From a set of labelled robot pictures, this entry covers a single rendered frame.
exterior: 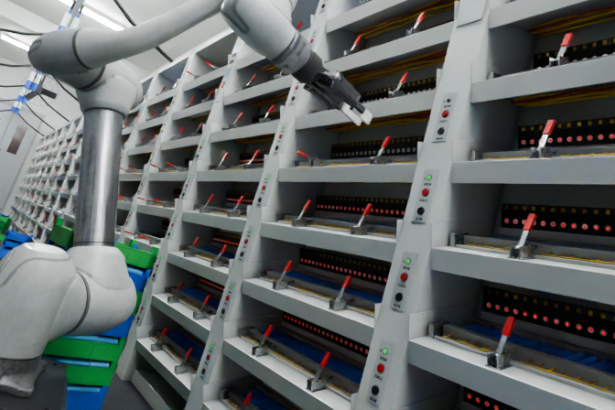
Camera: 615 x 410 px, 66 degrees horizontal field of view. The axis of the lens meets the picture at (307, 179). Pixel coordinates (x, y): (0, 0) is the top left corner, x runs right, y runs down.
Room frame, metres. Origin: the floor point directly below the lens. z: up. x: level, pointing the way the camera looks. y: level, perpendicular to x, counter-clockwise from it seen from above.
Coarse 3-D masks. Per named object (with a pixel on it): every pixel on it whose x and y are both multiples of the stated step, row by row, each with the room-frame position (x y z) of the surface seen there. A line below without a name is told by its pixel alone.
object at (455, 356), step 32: (416, 320) 0.97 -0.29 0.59; (448, 320) 1.03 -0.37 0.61; (480, 320) 1.02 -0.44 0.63; (512, 320) 0.83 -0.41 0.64; (544, 320) 0.92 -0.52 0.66; (576, 320) 0.87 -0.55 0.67; (608, 320) 0.83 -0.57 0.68; (416, 352) 0.95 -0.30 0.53; (448, 352) 0.90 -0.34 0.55; (480, 352) 0.89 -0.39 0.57; (512, 352) 0.85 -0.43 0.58; (544, 352) 0.83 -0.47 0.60; (576, 352) 0.86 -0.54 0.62; (608, 352) 0.83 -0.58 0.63; (480, 384) 0.84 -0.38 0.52; (512, 384) 0.79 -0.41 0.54; (544, 384) 0.76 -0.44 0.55; (576, 384) 0.75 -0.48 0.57; (608, 384) 0.73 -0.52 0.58
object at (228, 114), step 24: (240, 48) 2.15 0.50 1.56; (240, 72) 2.16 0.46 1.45; (264, 72) 2.23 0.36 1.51; (216, 120) 2.14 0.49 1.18; (240, 120) 2.20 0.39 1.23; (216, 144) 2.16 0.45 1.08; (240, 144) 2.23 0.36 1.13; (192, 168) 2.19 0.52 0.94; (192, 192) 2.15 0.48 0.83; (216, 192) 2.21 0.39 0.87; (168, 240) 2.17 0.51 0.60; (168, 264) 2.15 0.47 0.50; (144, 312) 2.15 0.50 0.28; (120, 360) 2.21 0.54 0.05; (144, 360) 2.17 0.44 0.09
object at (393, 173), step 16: (288, 160) 1.57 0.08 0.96; (304, 160) 1.60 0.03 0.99; (288, 176) 1.50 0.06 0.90; (304, 176) 1.43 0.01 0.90; (320, 176) 1.36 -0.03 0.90; (336, 176) 1.30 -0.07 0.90; (352, 176) 1.24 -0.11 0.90; (368, 176) 1.19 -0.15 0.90; (384, 176) 1.14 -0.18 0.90; (400, 176) 1.10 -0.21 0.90
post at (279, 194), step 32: (320, 0) 1.63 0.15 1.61; (352, 0) 1.60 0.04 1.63; (320, 32) 1.56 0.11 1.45; (352, 32) 1.62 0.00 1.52; (288, 96) 1.63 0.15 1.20; (288, 128) 1.57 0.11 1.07; (320, 128) 1.62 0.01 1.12; (256, 192) 1.63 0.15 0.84; (288, 192) 1.59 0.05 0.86; (320, 192) 1.66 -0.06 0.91; (256, 224) 1.57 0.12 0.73; (256, 256) 1.57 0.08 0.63; (288, 256) 1.63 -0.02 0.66; (224, 288) 1.63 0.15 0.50; (224, 320) 1.58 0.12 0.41
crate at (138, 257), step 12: (60, 228) 1.63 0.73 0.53; (72, 228) 1.55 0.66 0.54; (60, 240) 1.59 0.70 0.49; (72, 240) 1.55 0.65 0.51; (132, 240) 1.86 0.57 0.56; (132, 252) 1.68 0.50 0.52; (144, 252) 1.71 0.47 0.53; (156, 252) 1.74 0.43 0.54; (132, 264) 1.69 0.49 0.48; (144, 264) 1.72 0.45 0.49
